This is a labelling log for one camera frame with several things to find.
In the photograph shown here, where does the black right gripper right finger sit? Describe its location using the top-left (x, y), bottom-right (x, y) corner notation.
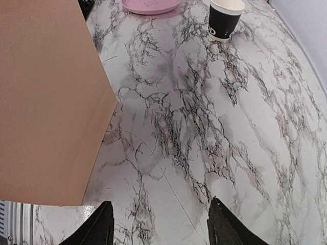
top-left (207, 198), bottom-right (266, 245)

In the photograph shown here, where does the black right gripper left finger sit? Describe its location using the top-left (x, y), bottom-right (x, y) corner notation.
top-left (60, 201), bottom-right (114, 245)

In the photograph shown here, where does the brown paper takeout bag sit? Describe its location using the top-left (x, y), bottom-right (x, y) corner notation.
top-left (1, 1), bottom-right (117, 206)

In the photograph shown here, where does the stack of black paper cups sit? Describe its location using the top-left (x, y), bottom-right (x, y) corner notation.
top-left (208, 0), bottom-right (245, 42)

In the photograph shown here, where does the pink plastic plate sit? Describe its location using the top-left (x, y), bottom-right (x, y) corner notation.
top-left (122, 0), bottom-right (181, 15)

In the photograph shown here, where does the aluminium front frame rail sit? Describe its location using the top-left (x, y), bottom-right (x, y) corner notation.
top-left (1, 200), bottom-right (36, 245)

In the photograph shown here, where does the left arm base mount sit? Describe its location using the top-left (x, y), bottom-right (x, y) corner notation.
top-left (78, 0), bottom-right (95, 20)

